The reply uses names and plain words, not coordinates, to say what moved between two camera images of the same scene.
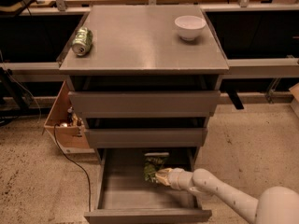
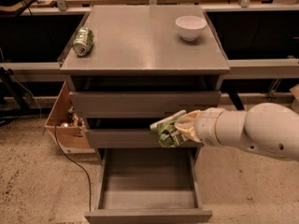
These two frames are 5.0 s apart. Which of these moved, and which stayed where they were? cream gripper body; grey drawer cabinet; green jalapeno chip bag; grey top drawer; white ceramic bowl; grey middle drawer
Moved: cream gripper body; green jalapeno chip bag
Stayed: grey top drawer; white ceramic bowl; grey drawer cabinet; grey middle drawer
